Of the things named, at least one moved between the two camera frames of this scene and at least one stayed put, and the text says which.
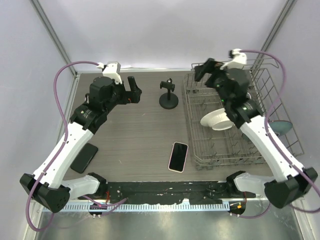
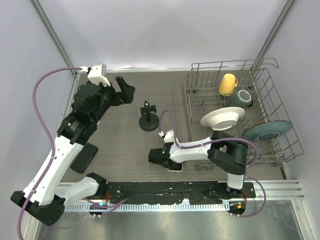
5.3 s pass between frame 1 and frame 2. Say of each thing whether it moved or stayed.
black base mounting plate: stayed
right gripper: moved
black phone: stayed
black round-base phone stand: moved
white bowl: stayed
